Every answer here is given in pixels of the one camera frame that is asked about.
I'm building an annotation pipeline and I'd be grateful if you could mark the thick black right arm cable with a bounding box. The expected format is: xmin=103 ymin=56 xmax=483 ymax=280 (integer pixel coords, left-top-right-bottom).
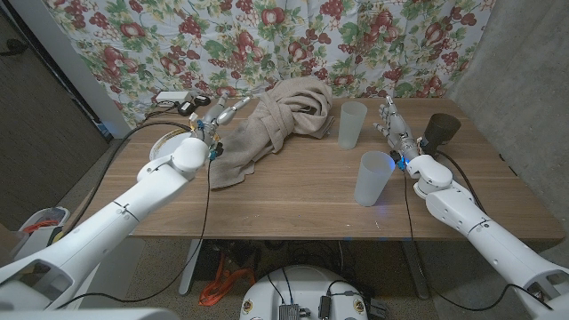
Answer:
xmin=435 ymin=150 xmax=488 ymax=214

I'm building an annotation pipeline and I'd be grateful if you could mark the white metal table leg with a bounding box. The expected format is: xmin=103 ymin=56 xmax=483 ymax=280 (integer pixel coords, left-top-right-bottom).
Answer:
xmin=178 ymin=238 xmax=204 ymax=297

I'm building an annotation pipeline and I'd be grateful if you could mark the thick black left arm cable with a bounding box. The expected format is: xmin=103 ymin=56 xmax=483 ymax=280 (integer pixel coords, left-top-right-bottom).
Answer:
xmin=61 ymin=120 xmax=196 ymax=236

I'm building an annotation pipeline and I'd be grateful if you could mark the frosted plastic cup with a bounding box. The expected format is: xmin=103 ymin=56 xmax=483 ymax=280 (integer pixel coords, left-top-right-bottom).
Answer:
xmin=353 ymin=150 xmax=397 ymax=208
xmin=337 ymin=100 xmax=369 ymax=151

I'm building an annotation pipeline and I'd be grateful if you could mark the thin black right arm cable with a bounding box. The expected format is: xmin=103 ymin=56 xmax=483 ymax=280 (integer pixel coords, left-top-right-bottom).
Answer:
xmin=402 ymin=171 xmax=555 ymax=312

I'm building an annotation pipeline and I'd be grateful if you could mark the grey metal table leg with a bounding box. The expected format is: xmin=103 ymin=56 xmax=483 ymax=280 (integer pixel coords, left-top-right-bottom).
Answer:
xmin=402 ymin=239 xmax=430 ymax=300

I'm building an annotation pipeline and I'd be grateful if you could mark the white power adapter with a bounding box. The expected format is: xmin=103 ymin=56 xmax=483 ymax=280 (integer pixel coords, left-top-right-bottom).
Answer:
xmin=155 ymin=91 xmax=193 ymax=104

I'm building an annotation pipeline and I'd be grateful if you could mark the yellow and black pad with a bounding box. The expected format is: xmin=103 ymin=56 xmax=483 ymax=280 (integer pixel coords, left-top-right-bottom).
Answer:
xmin=46 ymin=225 xmax=66 ymax=246

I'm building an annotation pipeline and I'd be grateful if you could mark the floral fruit print backdrop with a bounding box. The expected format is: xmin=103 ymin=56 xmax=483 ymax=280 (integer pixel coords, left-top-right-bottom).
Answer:
xmin=44 ymin=0 xmax=497 ymax=130

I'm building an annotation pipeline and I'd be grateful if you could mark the black adapter box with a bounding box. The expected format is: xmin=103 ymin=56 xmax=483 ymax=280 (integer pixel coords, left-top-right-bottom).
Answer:
xmin=318 ymin=295 xmax=333 ymax=320

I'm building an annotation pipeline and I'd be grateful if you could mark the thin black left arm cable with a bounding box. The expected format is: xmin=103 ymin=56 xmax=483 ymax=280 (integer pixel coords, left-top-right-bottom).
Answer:
xmin=55 ymin=157 xmax=213 ymax=310

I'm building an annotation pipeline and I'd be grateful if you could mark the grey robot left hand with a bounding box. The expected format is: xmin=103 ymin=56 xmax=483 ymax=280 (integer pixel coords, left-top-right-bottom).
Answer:
xmin=191 ymin=92 xmax=253 ymax=148

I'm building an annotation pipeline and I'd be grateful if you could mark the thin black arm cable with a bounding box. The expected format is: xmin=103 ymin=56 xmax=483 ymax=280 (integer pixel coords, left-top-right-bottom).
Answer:
xmin=55 ymin=157 xmax=213 ymax=310
xmin=402 ymin=171 xmax=555 ymax=312

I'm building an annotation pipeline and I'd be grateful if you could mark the dark brown mug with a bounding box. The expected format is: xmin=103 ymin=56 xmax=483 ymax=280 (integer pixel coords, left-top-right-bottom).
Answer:
xmin=420 ymin=112 xmax=462 ymax=156

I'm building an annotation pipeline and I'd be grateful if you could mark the white bin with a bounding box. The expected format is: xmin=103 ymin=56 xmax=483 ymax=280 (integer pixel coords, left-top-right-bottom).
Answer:
xmin=11 ymin=206 xmax=71 ymax=259

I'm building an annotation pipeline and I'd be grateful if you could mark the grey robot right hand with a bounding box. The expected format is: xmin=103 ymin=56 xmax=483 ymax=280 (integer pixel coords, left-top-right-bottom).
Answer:
xmin=372 ymin=95 xmax=421 ymax=164

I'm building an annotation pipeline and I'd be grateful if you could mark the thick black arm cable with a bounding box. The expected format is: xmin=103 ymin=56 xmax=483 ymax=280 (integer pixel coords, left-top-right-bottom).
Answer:
xmin=61 ymin=120 xmax=196 ymax=236
xmin=435 ymin=150 xmax=488 ymax=214

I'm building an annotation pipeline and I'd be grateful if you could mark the white paper plate gold rim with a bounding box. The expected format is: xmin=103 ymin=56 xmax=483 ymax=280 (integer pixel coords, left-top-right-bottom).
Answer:
xmin=148 ymin=127 xmax=196 ymax=161

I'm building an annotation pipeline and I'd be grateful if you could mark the orange strap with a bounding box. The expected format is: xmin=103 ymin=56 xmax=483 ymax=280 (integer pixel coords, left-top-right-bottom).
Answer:
xmin=198 ymin=252 xmax=257 ymax=308

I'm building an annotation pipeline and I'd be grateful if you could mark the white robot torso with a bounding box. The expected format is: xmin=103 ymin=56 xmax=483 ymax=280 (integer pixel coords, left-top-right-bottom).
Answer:
xmin=238 ymin=265 xmax=369 ymax=320

